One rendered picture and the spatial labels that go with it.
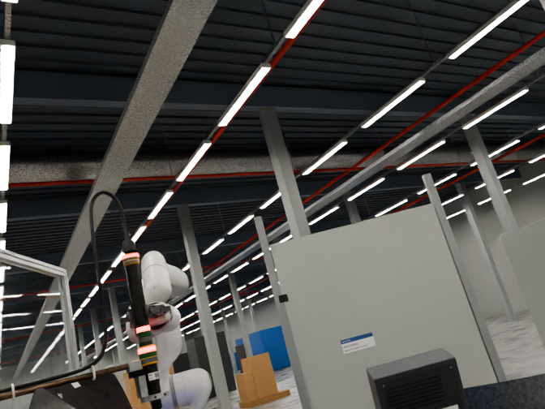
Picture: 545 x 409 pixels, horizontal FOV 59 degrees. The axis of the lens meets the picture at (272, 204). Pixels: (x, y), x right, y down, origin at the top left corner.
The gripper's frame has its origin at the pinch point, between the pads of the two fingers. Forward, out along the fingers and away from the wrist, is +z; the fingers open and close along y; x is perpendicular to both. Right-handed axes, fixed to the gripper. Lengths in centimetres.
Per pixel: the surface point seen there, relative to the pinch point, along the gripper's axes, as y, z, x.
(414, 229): -133, -179, 30
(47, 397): 11.5, 29.6, -14.5
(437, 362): -77, -29, -33
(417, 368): -71, -29, -34
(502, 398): -131, -129, -68
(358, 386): -70, -179, -52
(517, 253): -378, -542, 16
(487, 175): -603, -970, 230
